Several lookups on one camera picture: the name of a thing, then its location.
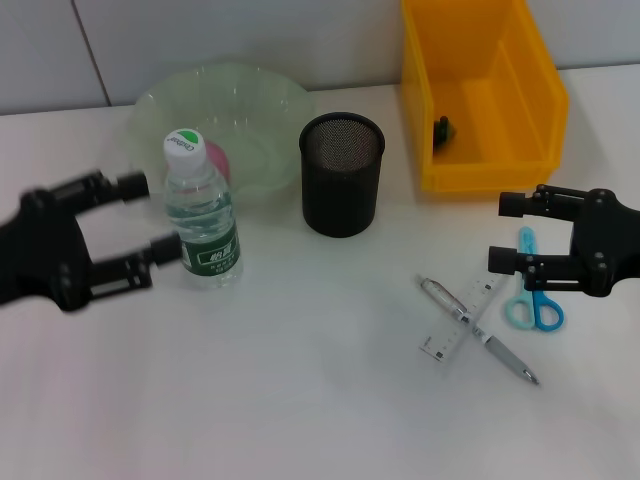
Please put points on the black mesh pen holder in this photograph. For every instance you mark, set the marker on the black mesh pen holder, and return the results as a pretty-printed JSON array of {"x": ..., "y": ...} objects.
[{"x": 340, "y": 195}]

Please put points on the transparent plastic ruler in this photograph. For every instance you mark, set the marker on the transparent plastic ruler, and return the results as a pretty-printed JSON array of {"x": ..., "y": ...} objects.
[{"x": 450, "y": 335}]

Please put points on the grey clear ballpoint pen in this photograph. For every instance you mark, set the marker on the grey clear ballpoint pen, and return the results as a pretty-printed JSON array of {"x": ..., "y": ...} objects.
[{"x": 500, "y": 350}]

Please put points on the green glass fruit bowl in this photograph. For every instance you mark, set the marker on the green glass fruit bowl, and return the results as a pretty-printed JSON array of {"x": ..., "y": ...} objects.
[{"x": 255, "y": 130}]

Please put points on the blue teal scissors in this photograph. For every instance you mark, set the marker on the blue teal scissors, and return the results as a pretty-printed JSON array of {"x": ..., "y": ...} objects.
[{"x": 547, "y": 315}]

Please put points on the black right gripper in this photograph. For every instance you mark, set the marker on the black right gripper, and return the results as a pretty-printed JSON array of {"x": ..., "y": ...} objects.
[{"x": 607, "y": 240}]

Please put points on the yellow plastic bin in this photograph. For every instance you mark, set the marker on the yellow plastic bin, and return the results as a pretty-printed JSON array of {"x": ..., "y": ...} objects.
[{"x": 500, "y": 150}]

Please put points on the green label water bottle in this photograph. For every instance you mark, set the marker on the green label water bottle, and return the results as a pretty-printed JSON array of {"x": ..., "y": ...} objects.
[{"x": 205, "y": 240}]

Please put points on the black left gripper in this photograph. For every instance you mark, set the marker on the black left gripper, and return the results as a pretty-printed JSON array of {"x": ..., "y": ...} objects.
[{"x": 40, "y": 250}]

